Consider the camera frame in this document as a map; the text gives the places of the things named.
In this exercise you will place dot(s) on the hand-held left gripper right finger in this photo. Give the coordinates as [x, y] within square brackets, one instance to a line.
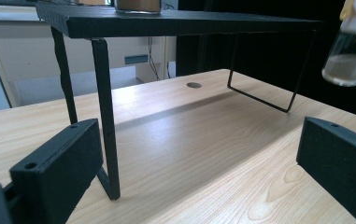
[340, 165]

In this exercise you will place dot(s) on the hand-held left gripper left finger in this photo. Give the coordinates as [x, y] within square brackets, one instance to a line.
[57, 168]

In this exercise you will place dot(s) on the white-lidded glass spice jar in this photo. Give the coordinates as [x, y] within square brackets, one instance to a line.
[350, 62]

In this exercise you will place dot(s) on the black metal shelf rack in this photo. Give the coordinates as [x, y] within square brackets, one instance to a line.
[166, 23]

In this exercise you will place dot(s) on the glass jar of brown powder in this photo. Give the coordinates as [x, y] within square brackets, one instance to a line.
[138, 5]

